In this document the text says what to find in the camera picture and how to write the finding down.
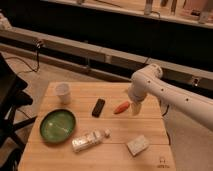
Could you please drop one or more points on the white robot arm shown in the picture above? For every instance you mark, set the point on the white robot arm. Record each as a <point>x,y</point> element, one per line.
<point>148,80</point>

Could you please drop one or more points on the black office chair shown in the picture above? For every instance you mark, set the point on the black office chair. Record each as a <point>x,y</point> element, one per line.
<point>12,96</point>

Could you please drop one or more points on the black rectangular block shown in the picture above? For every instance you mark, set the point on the black rectangular block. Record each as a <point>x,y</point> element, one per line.
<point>98,108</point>

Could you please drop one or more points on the green bowl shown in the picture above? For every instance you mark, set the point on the green bowl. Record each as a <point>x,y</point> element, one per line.
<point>57,126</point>

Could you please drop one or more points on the white sponge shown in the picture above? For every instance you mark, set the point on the white sponge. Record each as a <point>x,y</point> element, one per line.
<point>137,145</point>

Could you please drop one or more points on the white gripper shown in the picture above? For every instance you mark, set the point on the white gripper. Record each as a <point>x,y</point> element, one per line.
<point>135,108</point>

